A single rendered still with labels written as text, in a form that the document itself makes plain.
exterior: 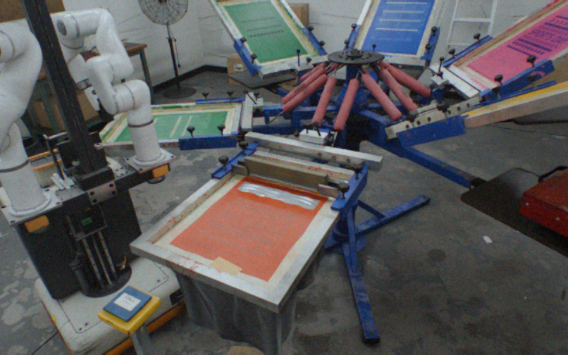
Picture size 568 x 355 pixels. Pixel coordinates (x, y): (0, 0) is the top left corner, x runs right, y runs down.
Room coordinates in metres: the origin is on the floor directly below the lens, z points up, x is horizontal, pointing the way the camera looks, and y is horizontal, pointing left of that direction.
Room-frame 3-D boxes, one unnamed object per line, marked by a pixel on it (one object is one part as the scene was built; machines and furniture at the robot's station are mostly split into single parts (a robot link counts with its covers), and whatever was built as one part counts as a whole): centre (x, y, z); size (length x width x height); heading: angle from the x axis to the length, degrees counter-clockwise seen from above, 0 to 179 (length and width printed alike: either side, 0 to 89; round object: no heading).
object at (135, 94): (1.37, 0.51, 1.37); 0.13 x 0.10 x 0.16; 141
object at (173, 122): (2.13, 0.44, 1.05); 1.08 x 0.61 x 0.23; 90
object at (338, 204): (1.28, -0.29, 0.98); 0.30 x 0.05 x 0.07; 150
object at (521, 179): (1.54, -0.80, 0.91); 1.34 x 0.40 x 0.08; 30
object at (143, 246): (1.22, 0.07, 0.97); 0.79 x 0.58 x 0.04; 150
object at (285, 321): (1.06, -0.08, 0.74); 0.46 x 0.04 x 0.42; 150
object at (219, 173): (1.56, 0.19, 0.98); 0.30 x 0.05 x 0.07; 150
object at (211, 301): (0.96, 0.22, 0.74); 0.45 x 0.03 x 0.43; 60
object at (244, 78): (2.71, -0.13, 0.91); 1.34 x 0.40 x 0.08; 30
